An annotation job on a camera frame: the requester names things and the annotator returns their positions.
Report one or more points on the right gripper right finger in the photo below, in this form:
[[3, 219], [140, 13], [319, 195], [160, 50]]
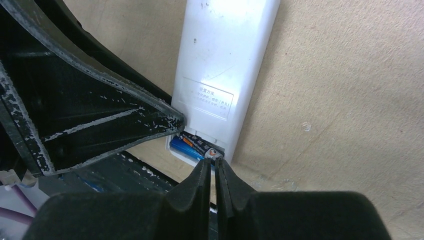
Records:
[[246, 214]]

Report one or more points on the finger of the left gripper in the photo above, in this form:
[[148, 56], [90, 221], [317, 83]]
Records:
[[66, 101]]

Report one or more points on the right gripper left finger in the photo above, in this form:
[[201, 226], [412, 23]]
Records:
[[180, 214]]

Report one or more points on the black battery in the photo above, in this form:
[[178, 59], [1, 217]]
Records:
[[200, 146]]

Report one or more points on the blue battery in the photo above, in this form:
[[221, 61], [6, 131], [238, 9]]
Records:
[[183, 148]]

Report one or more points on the white remote control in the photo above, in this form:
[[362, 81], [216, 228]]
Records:
[[222, 47]]

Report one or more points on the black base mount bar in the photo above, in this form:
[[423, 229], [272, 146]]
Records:
[[121, 172]]

